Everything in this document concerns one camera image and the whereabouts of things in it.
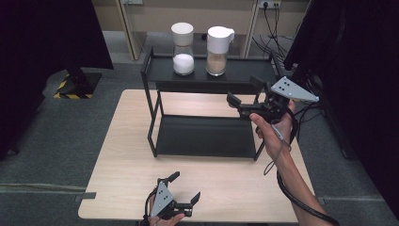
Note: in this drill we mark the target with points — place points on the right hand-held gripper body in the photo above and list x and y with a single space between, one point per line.
290 91

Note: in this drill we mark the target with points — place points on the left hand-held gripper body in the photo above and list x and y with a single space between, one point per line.
163 197

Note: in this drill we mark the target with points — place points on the black two-tier metal rack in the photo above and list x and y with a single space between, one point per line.
204 135

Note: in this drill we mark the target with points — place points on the glass seasoning jar spout lid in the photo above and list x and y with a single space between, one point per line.
218 50

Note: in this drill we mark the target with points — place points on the glass salt jar round lid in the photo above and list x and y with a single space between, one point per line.
183 50

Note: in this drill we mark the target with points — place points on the person's left hand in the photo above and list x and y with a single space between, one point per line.
164 222

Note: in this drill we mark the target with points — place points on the person's right hand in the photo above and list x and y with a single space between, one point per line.
271 138

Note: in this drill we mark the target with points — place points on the black curtain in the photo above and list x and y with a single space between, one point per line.
37 47
360 62

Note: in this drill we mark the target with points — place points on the grey floor tape strip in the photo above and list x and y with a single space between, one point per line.
85 196

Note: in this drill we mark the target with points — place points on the white wall power outlet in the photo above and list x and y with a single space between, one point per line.
269 3

